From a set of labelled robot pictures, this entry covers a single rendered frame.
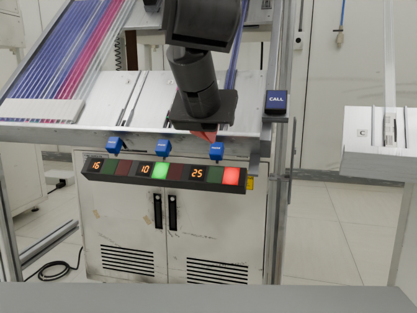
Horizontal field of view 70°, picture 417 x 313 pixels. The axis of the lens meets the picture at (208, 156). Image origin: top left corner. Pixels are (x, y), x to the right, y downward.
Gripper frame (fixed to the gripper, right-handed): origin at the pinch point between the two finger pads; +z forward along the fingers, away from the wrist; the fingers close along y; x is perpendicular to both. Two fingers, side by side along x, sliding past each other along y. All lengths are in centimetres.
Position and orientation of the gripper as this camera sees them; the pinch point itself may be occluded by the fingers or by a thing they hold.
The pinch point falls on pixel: (212, 138)
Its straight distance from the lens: 54.2
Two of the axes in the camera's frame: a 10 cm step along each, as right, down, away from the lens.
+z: 1.7, 5.3, 8.3
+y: -9.7, -0.7, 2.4
